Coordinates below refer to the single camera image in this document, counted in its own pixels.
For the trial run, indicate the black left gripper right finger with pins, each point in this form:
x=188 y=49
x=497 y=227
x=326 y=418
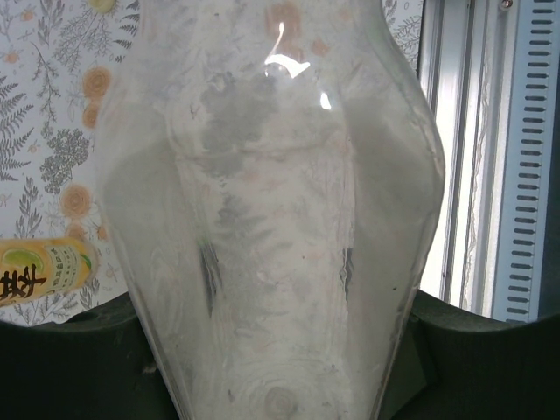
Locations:
x=481 y=372

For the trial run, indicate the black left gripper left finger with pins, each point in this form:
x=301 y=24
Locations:
x=65 y=372

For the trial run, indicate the yellow tea bottle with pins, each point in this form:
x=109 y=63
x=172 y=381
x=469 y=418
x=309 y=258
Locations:
x=35 y=267

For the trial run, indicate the clear plastic bottle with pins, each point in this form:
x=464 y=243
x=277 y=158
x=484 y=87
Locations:
x=271 y=219

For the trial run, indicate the floral tablecloth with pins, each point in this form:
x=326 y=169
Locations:
x=44 y=131

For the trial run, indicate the wide aluminium frame rail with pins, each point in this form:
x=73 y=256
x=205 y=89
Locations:
x=459 y=131

